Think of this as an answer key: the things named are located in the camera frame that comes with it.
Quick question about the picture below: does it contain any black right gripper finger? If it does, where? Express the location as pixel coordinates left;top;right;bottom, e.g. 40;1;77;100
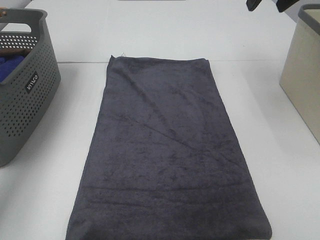
246;0;262;11
276;0;298;12

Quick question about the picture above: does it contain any dark grey towel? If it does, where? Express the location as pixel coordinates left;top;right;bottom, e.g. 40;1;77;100
66;57;272;240

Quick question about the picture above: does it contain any blue towel in basket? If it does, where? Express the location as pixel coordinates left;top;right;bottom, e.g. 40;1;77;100
0;55;25;82

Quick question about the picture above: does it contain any brown towel in basket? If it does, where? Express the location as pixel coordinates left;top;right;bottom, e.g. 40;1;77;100
0;48;32;57

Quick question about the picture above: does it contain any beige fabric storage bin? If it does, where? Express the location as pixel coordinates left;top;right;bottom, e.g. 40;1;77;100
279;4;320;142

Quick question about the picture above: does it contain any grey perforated plastic basket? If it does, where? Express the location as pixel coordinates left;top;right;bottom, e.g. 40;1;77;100
0;8;61;166

